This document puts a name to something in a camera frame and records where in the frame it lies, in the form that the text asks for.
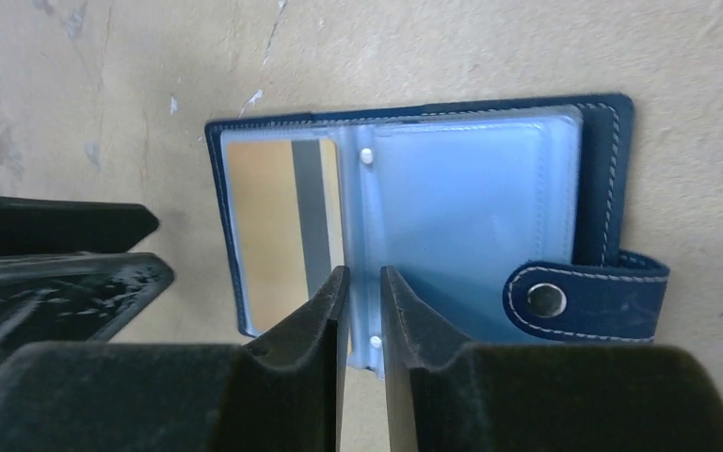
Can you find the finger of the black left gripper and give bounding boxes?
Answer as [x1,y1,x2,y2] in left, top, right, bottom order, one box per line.
[0,253,175,364]
[0,197,159,257]

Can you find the gold card magnetic stripe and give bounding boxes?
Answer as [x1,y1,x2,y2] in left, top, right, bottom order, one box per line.
[225,138,344,335]

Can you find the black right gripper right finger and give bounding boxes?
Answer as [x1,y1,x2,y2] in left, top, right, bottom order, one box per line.
[380,266,723,451]

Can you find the blue leather card holder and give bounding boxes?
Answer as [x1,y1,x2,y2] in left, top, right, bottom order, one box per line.
[204,92,669,374]

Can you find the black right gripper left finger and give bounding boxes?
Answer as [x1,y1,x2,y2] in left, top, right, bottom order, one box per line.
[0,266,350,451]

